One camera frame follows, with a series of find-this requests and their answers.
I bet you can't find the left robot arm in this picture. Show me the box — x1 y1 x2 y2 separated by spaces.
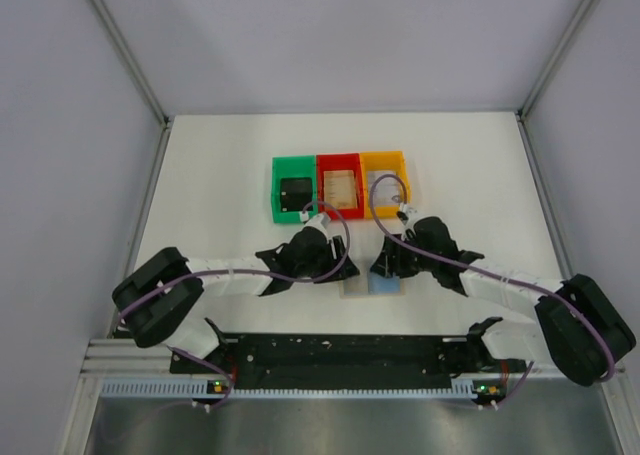
112 221 360 359

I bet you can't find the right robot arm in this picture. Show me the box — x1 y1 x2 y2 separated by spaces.
370 215 636 387

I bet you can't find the black cards stack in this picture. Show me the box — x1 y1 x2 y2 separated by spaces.
278 177 314 213

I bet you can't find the silver cards stack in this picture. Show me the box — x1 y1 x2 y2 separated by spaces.
366 170 403 208

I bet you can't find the green plastic bin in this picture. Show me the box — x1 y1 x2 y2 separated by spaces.
271 155 317 224

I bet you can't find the red plastic bin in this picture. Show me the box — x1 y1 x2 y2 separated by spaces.
316 153 364 220

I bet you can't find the yellow plastic bin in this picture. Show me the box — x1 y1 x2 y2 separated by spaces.
359 151 411 219

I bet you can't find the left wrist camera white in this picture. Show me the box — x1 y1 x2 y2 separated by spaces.
299 212 331 234

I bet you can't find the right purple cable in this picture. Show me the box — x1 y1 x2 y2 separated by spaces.
368 174 616 410

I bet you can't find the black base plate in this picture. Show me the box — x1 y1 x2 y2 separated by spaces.
169 331 526 390

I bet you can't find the grey slotted cable duct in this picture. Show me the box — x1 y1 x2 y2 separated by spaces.
100 377 478 400

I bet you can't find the left aluminium frame post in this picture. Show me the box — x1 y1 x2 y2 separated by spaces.
86 0 170 127

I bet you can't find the aluminium frame post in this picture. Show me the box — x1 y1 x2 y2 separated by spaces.
517 0 600 123
86 0 170 127

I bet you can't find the right aluminium frame post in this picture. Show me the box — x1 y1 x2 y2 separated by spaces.
517 0 600 123

